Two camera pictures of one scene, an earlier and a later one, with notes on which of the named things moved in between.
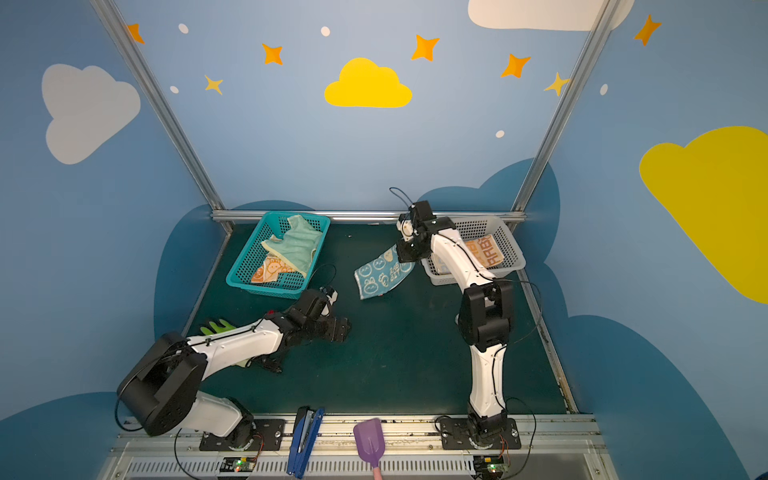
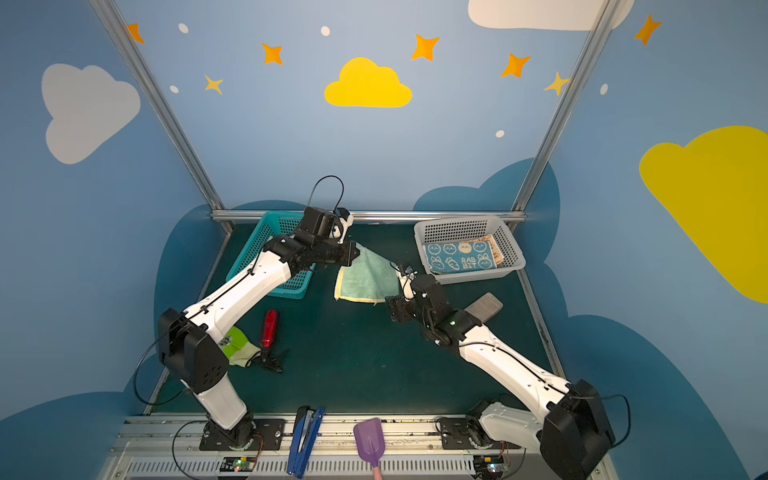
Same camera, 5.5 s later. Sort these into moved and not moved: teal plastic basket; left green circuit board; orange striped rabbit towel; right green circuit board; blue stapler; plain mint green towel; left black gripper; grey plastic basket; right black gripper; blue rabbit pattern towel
Moved: plain mint green towel; left black gripper; right black gripper; blue rabbit pattern towel
Not moved: right green circuit board; teal plastic basket; grey plastic basket; left green circuit board; blue stapler; orange striped rabbit towel
